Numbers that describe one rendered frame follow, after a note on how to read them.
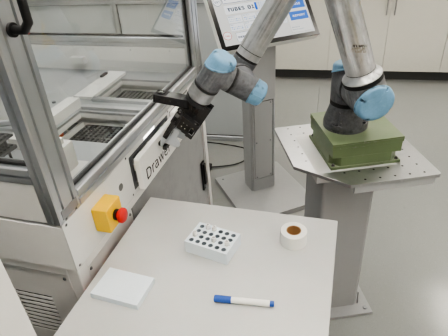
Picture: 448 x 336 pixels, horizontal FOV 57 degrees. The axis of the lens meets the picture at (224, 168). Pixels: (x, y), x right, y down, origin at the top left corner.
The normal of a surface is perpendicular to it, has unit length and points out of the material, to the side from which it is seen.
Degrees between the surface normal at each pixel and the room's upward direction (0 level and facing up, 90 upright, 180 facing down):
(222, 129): 90
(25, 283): 90
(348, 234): 90
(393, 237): 0
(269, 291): 0
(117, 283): 0
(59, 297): 90
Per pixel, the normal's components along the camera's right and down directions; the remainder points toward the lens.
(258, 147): 0.38, 0.48
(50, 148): 0.96, 0.10
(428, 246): -0.06, -0.84
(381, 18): -0.22, 0.54
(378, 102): 0.19, 0.63
